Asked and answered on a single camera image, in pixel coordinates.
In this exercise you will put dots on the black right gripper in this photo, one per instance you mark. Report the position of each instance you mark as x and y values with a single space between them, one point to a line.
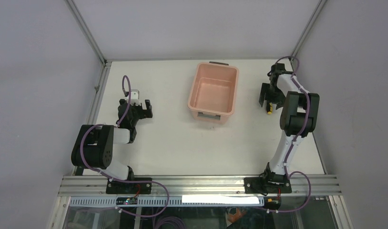
267 96

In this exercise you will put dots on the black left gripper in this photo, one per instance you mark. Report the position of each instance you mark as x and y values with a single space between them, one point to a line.
137 110

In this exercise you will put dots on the black yellow screwdriver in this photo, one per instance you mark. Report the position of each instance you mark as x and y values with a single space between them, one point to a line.
269 108

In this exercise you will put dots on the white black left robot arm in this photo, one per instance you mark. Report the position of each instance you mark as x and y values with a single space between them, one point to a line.
93 148

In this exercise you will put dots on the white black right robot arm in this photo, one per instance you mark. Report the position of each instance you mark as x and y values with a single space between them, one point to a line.
298 119

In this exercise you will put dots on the pink plastic bin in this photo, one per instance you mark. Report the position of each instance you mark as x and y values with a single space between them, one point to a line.
213 92

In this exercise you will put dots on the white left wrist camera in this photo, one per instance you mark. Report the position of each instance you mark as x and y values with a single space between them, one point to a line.
135 97

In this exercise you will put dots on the aluminium left frame post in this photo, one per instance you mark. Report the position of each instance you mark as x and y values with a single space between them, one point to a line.
85 30

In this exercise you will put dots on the aluminium frame post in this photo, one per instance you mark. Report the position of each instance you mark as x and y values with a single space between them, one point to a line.
85 30
309 26

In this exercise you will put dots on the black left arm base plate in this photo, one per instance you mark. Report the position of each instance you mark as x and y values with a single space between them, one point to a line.
143 186

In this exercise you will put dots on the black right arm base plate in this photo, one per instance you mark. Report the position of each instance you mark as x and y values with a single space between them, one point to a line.
260 185

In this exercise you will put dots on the aluminium right frame post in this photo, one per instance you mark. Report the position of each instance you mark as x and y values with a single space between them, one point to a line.
309 26

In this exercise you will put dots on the aluminium front rail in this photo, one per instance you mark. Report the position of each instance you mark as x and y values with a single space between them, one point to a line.
96 186

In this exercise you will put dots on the white slotted cable duct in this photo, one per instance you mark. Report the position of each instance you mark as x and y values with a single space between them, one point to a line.
183 201

